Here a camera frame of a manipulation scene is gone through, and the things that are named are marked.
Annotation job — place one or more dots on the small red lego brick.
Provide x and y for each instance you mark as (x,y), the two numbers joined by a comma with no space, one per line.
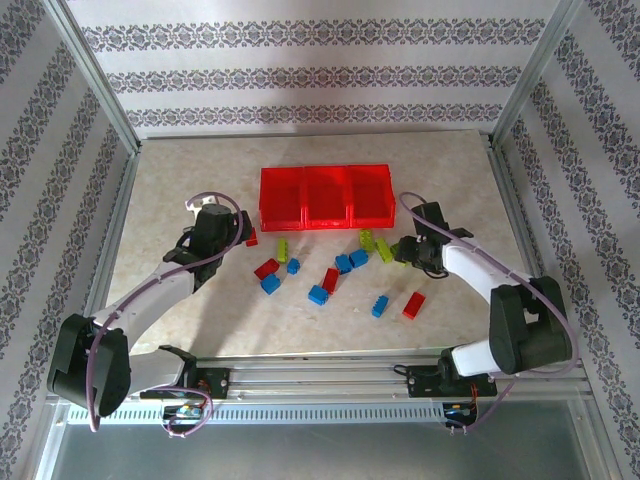
(252,238)

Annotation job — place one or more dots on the long green lego brick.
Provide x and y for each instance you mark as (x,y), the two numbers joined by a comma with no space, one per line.
(283,251)

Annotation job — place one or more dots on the small blue lego brick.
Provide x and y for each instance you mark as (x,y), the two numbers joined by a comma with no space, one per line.
(293,266)

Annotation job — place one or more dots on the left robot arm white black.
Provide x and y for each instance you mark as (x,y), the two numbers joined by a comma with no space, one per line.
(150,300)

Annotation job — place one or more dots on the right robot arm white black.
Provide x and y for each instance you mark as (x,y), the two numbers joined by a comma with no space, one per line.
(470,265)

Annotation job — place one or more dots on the small electronics board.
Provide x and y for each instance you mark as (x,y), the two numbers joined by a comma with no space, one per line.
(184,411)
(457,410)

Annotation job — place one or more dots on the grey metal sheet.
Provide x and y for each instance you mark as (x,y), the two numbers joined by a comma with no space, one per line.
(320,455)

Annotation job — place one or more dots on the aluminium side rail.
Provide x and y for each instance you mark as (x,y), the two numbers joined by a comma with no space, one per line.
(120,200)
(515,210)

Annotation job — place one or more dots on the aluminium back rail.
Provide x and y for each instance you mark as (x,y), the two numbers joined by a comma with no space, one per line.
(320,134)

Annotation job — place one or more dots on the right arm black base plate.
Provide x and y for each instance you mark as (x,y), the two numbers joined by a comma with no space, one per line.
(420,380)

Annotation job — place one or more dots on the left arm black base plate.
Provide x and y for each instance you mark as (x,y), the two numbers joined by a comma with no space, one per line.
(220,382)

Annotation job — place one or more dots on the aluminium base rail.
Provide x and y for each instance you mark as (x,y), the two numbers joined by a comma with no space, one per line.
(320,375)

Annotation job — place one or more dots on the aluminium frame post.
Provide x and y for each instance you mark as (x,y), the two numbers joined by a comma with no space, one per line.
(95,80)
(535,75)

